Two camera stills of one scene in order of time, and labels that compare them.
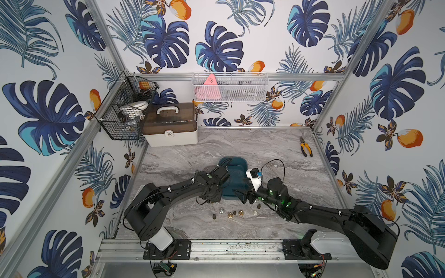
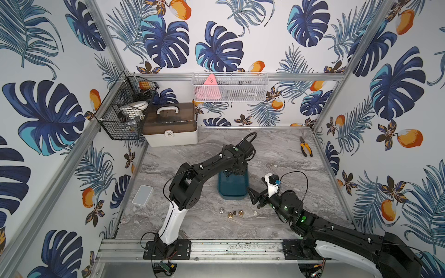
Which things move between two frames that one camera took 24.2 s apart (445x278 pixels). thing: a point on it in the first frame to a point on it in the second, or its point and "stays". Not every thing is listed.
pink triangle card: (210, 90) stays
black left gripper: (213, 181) to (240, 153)
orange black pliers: (303, 145) stays
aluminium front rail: (131, 251) stays
